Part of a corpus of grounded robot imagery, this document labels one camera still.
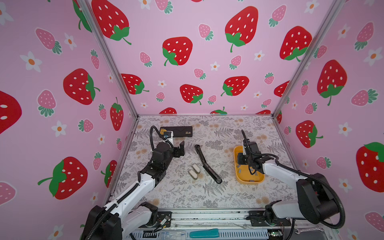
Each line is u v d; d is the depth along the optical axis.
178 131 1.11
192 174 0.87
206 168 0.90
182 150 0.74
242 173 0.91
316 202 0.43
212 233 0.70
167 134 0.69
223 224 0.73
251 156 0.70
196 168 0.89
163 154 0.60
